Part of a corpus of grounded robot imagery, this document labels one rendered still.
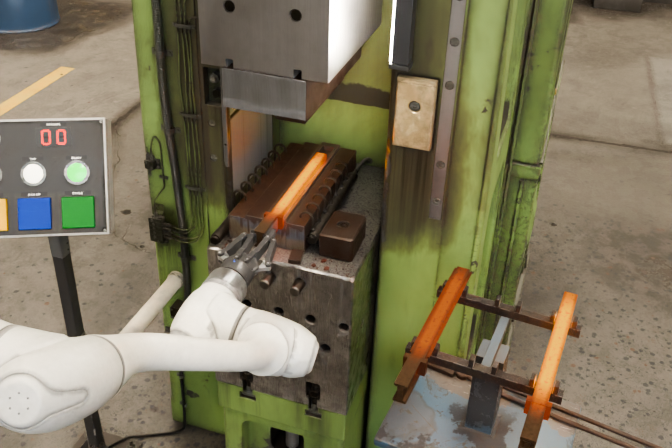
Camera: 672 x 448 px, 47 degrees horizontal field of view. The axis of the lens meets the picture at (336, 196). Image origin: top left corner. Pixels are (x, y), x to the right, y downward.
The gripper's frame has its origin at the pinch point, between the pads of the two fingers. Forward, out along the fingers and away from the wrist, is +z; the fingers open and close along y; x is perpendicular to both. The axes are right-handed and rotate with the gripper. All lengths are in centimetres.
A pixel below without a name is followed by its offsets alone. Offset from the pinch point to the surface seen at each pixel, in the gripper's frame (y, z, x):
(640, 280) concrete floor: 106, 155, -106
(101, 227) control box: -38.5, -10.1, -1.9
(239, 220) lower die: -9.5, 5.1, -2.9
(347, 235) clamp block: 17.8, 6.9, -1.9
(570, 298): 70, 3, -3
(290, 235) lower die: 4.0, 5.0, -4.1
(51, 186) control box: -51, -10, 7
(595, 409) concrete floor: 91, 70, -103
